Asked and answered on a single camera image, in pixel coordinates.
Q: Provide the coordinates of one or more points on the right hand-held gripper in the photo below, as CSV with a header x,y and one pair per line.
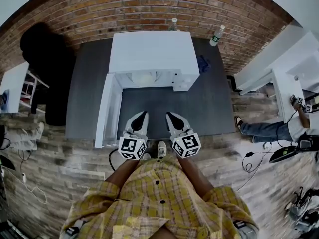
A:
x,y
187,146

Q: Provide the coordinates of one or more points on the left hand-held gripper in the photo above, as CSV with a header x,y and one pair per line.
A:
x,y
131,147

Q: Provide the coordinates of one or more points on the white microwave appliance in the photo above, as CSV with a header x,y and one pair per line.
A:
x,y
149,51

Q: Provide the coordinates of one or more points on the another person's forearm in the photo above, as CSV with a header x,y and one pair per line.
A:
x,y
303,117

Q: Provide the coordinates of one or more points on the person's left forearm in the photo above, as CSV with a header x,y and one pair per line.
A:
x,y
123,173

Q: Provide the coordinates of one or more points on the person's right forearm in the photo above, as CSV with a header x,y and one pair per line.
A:
x,y
194,175

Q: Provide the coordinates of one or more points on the person's white shoe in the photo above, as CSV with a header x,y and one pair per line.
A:
x,y
146,156
162,149

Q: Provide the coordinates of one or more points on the blue cloth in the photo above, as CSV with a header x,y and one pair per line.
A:
x,y
204,63

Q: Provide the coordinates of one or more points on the low white bench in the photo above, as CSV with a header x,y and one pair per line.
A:
x,y
251,82

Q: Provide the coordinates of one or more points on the yellow plaid shirt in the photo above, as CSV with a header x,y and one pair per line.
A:
x,y
159,208

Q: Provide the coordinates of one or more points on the green label plastic bottle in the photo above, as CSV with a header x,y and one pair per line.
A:
x,y
216,36

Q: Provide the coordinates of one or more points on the clear glass bottle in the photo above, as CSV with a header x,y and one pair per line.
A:
x,y
174,25

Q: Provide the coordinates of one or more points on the white metal rack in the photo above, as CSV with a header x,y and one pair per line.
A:
x,y
32,88

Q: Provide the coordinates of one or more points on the black and green device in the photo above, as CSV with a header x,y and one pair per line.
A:
x,y
284,154

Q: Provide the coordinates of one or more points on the grey waist-worn device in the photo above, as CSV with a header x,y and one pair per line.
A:
x,y
72,230
243,226

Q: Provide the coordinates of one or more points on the small white side table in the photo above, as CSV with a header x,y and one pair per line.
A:
x,y
13,88

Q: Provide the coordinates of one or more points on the large white desk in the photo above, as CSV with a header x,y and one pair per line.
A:
x,y
294,66

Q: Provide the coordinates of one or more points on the heap of grey equipment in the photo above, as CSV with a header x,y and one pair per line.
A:
x,y
302,210

